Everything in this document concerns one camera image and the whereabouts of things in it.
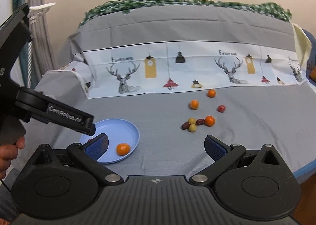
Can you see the cream cloth at sofa end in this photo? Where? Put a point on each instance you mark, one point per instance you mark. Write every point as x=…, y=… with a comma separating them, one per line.
x=303, y=45

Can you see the small orange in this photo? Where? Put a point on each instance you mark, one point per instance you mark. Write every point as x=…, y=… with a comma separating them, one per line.
x=209, y=121

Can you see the small red fruit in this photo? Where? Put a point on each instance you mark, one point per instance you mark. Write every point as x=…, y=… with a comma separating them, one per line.
x=221, y=108

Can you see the large orange tangerine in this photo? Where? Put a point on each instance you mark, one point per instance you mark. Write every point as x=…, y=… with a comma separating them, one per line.
x=123, y=149

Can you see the person's left hand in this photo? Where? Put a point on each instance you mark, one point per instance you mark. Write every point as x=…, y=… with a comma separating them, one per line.
x=8, y=153

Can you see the yellow-green round fruit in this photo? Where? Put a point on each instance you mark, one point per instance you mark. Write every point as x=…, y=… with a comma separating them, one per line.
x=192, y=121
x=192, y=127

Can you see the dark red date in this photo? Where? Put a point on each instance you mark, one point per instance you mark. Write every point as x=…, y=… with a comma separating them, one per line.
x=200, y=122
x=185, y=126

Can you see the green checkered blanket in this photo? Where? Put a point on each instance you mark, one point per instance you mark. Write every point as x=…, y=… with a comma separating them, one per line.
x=126, y=6

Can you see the small orange kumquat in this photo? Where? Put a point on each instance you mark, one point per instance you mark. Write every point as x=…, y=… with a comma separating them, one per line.
x=211, y=93

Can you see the small orange fruit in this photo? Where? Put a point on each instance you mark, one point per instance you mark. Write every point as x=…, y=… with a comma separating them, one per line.
x=194, y=104

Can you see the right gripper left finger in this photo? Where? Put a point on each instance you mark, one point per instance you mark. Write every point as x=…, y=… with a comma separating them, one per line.
x=76, y=164

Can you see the light blue plastic plate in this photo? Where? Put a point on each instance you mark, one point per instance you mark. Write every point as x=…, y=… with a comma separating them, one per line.
x=118, y=131

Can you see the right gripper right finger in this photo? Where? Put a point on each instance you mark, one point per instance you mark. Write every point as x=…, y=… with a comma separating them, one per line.
x=235, y=164

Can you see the white wall hook rack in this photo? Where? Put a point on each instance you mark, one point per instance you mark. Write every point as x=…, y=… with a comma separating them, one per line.
x=38, y=11

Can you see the grey printed sofa cover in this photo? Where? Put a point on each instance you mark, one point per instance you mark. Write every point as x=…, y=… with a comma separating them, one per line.
x=146, y=66

